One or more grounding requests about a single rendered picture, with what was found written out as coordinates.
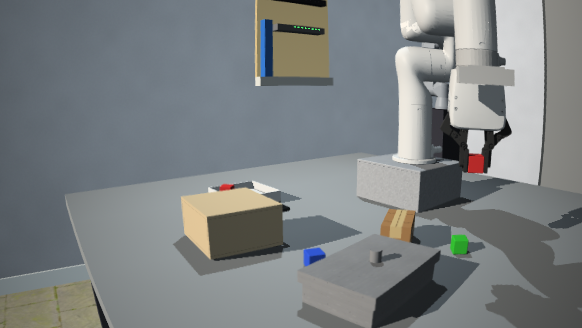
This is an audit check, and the brown cardboard box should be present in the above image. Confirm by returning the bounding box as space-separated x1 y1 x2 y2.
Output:
380 209 416 243

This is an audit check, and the small green block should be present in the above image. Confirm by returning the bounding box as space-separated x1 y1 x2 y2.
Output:
450 235 469 254

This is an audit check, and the light wooden cabinet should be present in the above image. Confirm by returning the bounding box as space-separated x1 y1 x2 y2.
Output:
181 187 290 260

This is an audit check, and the blue block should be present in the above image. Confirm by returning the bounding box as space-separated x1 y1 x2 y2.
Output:
304 248 326 266

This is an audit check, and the red block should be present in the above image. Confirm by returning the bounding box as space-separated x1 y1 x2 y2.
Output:
468 153 485 173
220 184 234 191

